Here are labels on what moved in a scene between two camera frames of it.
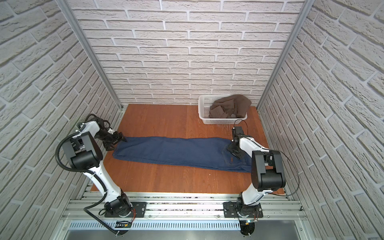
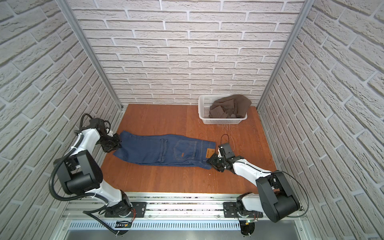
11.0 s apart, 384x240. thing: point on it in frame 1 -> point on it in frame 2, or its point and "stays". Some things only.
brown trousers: x=235 y=106 stays
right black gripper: x=230 y=148 -> x=212 y=162
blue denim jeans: x=181 y=152 stays
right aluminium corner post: x=286 y=53 stays
